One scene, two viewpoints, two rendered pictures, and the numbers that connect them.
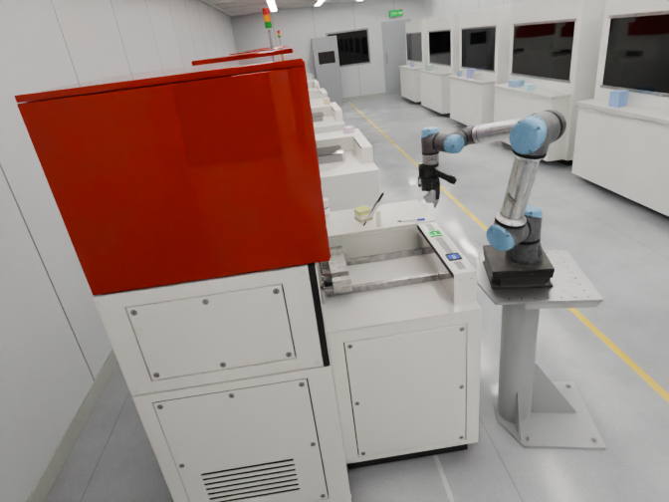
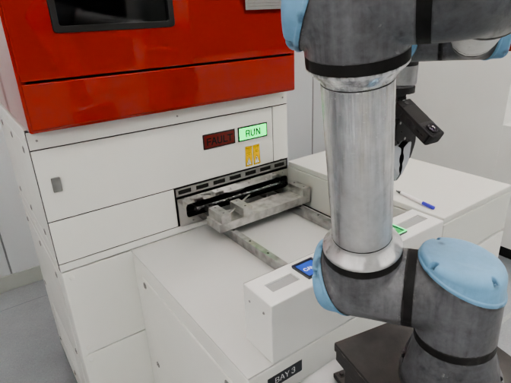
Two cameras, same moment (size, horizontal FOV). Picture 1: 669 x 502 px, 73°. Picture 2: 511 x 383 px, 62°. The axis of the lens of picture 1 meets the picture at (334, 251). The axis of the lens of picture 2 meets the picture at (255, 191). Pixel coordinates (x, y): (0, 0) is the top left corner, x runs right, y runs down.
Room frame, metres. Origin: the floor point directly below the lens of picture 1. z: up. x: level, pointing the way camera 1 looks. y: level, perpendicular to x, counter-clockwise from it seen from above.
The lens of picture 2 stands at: (1.20, -1.09, 1.46)
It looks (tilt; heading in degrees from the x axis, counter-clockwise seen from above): 22 degrees down; 58
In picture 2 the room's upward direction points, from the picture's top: 3 degrees counter-clockwise
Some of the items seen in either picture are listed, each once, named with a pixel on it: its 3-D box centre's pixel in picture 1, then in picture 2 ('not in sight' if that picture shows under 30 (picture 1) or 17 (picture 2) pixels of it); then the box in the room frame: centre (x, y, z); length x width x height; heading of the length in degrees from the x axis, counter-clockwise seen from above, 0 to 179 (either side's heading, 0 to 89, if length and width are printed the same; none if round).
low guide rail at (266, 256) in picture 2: (381, 284); (258, 251); (1.77, -0.19, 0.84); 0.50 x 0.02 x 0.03; 92
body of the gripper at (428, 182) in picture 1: (429, 176); (392, 113); (1.96, -0.46, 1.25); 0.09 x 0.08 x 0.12; 92
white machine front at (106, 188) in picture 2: (314, 264); (184, 171); (1.68, 0.09, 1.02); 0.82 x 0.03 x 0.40; 2
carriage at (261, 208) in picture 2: (338, 270); (261, 208); (1.90, -0.01, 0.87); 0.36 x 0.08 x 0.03; 2
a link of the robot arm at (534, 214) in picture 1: (525, 221); (453, 291); (1.72, -0.80, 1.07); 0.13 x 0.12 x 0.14; 124
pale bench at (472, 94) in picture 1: (492, 69); not in sight; (8.73, -3.27, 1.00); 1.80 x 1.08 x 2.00; 2
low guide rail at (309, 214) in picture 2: (371, 258); (327, 223); (2.04, -0.18, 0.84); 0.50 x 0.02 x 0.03; 92
